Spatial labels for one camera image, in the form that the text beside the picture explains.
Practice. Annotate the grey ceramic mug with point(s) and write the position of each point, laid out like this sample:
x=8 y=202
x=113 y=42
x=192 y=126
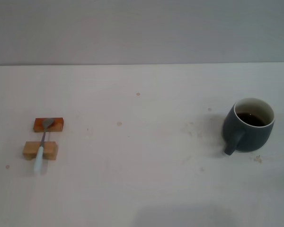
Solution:
x=248 y=139

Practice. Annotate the light tan wooden block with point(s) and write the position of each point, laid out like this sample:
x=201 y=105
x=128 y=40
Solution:
x=29 y=149

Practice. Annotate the dark coffee liquid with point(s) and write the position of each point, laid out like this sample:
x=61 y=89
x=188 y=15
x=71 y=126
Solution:
x=249 y=119

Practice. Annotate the reddish brown wooden block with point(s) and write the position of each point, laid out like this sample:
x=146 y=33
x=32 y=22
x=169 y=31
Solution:
x=58 y=125

